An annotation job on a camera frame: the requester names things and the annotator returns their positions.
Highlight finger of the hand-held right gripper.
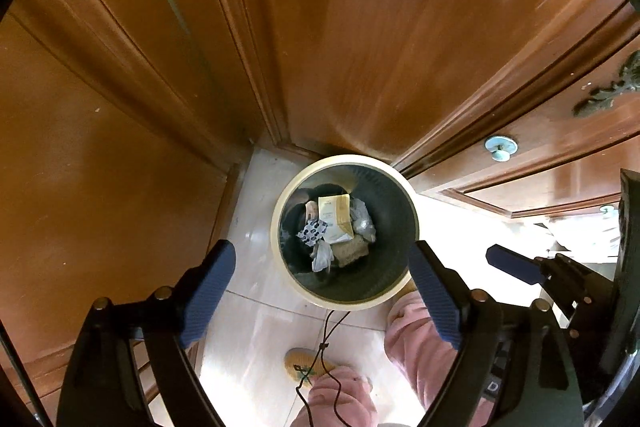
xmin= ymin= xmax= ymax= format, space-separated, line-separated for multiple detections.
xmin=486 ymin=244 xmax=617 ymax=343

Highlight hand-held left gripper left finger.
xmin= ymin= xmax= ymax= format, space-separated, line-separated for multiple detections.
xmin=57 ymin=239 xmax=237 ymax=427

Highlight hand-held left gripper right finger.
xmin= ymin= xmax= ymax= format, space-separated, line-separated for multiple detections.
xmin=409 ymin=240 xmax=586 ymax=427

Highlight round cream-rimmed waste bin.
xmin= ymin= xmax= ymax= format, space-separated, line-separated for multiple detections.
xmin=271 ymin=153 xmax=421 ymax=310

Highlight clear plastic bag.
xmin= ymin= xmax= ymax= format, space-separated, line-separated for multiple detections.
xmin=350 ymin=202 xmax=376 ymax=240

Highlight white cloth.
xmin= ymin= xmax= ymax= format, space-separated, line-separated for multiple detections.
xmin=311 ymin=239 xmax=333 ymax=273

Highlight black and white patterned wrapper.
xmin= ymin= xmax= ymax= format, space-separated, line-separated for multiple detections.
xmin=296 ymin=217 xmax=328 ymax=248

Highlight yellow slipper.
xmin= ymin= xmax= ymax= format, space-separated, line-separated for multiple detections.
xmin=284 ymin=347 xmax=373 ymax=390
xmin=395 ymin=279 xmax=420 ymax=303

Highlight pink fleece trousers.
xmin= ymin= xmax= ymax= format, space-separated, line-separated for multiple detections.
xmin=292 ymin=292 xmax=506 ymax=427

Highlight brown wooden kitchen cabinet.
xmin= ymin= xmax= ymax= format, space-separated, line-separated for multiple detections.
xmin=0 ymin=0 xmax=640 ymax=408

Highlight black cord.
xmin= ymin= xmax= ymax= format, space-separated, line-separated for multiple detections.
xmin=295 ymin=309 xmax=353 ymax=427

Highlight ornate metal door handle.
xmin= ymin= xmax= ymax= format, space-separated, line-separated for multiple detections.
xmin=572 ymin=52 xmax=640 ymax=118

